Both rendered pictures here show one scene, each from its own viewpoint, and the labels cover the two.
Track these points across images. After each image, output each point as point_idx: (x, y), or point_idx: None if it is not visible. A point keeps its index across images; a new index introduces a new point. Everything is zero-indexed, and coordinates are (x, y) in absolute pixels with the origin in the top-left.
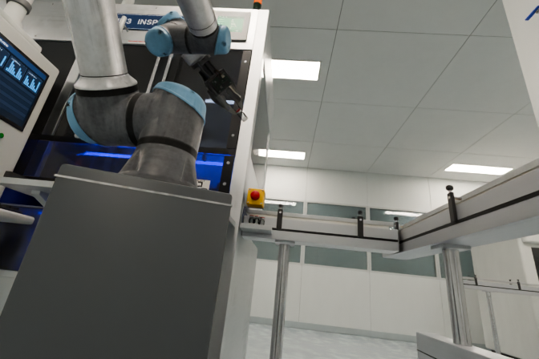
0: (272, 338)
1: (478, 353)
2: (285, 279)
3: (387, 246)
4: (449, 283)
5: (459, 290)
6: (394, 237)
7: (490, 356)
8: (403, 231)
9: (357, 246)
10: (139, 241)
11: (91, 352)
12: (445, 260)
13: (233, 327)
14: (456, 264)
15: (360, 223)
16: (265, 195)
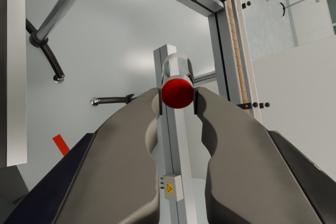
0: (56, 9)
1: (174, 112)
2: None
3: (202, 12)
4: (199, 81)
5: (199, 85)
6: (214, 10)
7: (176, 119)
8: (223, 14)
9: (181, 2)
10: None
11: None
12: (210, 77)
13: None
14: (212, 81)
15: None
16: None
